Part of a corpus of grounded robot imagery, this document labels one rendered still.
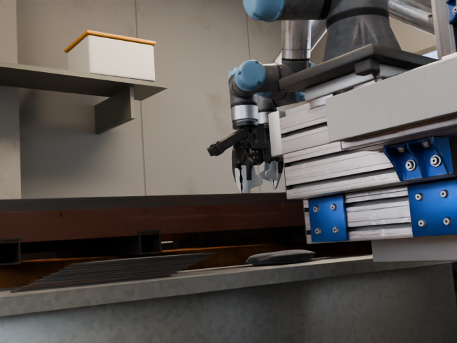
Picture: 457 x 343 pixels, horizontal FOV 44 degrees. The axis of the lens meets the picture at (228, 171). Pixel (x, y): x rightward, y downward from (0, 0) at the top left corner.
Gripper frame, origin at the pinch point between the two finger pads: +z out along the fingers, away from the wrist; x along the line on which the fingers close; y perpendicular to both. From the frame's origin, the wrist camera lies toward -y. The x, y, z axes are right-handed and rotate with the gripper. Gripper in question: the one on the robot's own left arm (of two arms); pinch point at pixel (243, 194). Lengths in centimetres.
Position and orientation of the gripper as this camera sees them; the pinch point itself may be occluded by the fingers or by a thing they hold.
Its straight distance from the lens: 154.7
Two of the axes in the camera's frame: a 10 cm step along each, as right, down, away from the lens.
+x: -4.9, 1.4, 8.6
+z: 0.7, 9.9, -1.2
